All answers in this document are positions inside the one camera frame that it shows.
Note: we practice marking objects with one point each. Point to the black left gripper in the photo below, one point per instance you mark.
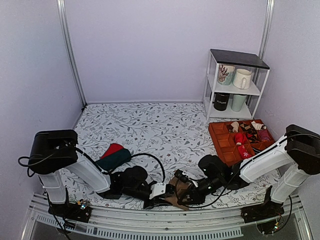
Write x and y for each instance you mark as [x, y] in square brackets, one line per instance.
[156, 201]

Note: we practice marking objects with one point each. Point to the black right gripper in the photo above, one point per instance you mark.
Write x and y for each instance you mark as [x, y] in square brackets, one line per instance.
[196, 198]

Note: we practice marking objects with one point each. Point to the tan ribbed sock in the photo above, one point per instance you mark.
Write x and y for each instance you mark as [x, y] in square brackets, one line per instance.
[181, 188]

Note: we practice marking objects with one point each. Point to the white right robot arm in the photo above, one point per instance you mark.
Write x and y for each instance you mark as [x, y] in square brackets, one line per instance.
[298, 147]

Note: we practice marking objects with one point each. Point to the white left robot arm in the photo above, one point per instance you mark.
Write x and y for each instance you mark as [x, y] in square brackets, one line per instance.
[58, 149]

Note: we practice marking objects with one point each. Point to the floral patterned table mat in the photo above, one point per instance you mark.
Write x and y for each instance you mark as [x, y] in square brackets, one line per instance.
[176, 133]

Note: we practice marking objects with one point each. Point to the orange wooden divider tray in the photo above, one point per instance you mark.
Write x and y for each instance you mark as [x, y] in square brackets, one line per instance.
[224, 143]

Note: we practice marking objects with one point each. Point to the red and green sock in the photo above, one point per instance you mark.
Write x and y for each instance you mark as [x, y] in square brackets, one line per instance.
[115, 156]

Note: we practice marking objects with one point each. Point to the red snowflake sock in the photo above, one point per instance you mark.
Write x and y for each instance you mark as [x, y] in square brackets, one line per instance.
[245, 151]

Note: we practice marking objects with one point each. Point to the red rolled sock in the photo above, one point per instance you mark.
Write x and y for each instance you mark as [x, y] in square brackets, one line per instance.
[240, 138]

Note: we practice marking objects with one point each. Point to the beige patterned sock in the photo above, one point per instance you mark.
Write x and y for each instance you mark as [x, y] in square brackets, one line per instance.
[233, 127]

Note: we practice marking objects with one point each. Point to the brown argyle sock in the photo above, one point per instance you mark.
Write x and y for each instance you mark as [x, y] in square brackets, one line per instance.
[250, 132]

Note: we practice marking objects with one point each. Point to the purple rolled sock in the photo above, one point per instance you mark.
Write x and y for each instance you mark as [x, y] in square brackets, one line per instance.
[264, 135]

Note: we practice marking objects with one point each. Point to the black mug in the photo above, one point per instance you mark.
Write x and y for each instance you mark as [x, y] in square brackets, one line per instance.
[221, 101]

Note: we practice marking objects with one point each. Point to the pale green cup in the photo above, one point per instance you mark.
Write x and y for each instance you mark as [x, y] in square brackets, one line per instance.
[238, 101]

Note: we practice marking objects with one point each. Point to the white metal shelf rack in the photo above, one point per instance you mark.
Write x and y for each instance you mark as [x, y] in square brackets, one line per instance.
[254, 93]

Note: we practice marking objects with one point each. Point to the white ceramic mug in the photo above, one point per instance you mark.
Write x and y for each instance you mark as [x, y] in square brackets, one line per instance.
[242, 78]

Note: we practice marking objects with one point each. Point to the coral pattern mug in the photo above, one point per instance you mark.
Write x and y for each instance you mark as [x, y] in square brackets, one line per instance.
[225, 74]

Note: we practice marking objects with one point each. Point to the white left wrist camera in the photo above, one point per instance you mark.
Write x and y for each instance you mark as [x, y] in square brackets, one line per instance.
[157, 189]

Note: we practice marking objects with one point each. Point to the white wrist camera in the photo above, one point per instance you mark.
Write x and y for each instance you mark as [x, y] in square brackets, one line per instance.
[191, 177]
[157, 189]

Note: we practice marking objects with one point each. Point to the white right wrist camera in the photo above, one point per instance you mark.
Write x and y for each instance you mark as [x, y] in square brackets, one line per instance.
[191, 177]

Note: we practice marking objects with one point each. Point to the aluminium front rail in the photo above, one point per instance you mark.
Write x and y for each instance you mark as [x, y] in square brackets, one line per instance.
[208, 224]

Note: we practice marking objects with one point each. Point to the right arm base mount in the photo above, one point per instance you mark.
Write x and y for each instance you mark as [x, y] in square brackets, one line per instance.
[262, 211]

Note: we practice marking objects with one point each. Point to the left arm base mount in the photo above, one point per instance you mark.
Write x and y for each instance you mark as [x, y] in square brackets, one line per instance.
[79, 211]

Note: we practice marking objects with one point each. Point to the right aluminium corner post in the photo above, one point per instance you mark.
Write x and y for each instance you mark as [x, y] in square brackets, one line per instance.
[266, 27]

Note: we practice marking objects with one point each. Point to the aluminium corner post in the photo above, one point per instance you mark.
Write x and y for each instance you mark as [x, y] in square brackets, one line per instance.
[61, 7]
[266, 27]

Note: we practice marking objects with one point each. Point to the left aluminium corner post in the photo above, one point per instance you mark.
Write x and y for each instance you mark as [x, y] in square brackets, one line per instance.
[61, 7]

